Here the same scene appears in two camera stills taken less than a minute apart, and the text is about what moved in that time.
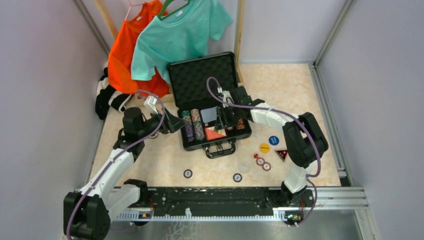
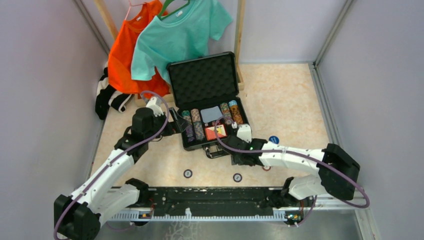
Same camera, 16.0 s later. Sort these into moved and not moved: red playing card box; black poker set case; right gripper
Moved: right gripper
Not moved: black poker set case; red playing card box
